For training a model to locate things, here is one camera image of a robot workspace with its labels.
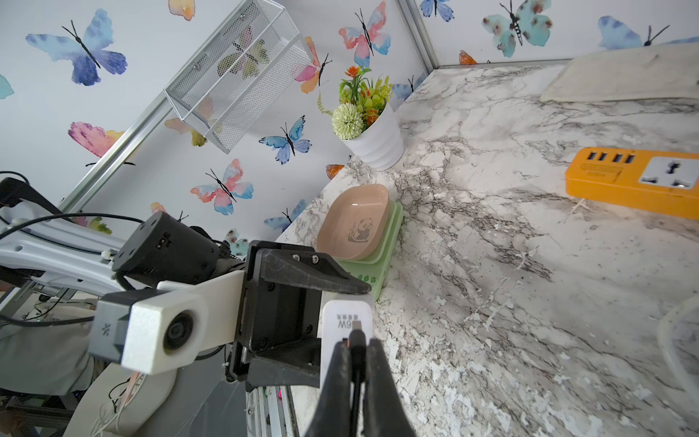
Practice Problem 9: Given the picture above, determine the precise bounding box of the white mesh wall basket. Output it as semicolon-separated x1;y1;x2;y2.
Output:
164;1;311;153

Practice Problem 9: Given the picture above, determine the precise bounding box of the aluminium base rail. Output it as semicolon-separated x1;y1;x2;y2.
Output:
244;386;300;437

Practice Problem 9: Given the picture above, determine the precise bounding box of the orange power strip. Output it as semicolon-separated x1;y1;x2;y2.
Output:
565;147;698;220

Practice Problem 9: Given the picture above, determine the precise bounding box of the pink bowl with panda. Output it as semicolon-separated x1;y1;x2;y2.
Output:
316;184;390;260

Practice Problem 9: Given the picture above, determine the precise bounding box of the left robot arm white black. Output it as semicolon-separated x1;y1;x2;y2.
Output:
1;171;373;387

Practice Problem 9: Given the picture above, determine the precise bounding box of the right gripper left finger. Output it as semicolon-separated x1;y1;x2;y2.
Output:
305;342;351;437

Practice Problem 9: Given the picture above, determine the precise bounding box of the white charger adapter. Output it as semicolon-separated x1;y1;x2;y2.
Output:
320;293;374;387

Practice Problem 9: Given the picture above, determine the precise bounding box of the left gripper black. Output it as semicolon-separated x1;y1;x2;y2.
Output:
226;240;371;391

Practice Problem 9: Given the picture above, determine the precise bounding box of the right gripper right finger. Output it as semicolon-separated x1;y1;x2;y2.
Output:
362;339;416;437

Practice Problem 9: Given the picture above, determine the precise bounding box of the black charging cable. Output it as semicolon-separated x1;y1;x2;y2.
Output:
347;320;368;437

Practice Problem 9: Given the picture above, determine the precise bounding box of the green electronic scale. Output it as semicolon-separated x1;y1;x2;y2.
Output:
338;201;403;302

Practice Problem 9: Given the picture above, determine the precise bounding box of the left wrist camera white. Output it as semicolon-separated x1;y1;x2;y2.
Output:
88;271;245;375

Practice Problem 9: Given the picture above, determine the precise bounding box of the potted artificial plant white pot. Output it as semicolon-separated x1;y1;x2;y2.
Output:
317;67;406;171

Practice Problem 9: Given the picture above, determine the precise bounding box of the white cloth with green print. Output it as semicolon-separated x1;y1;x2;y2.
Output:
540;43;698;103

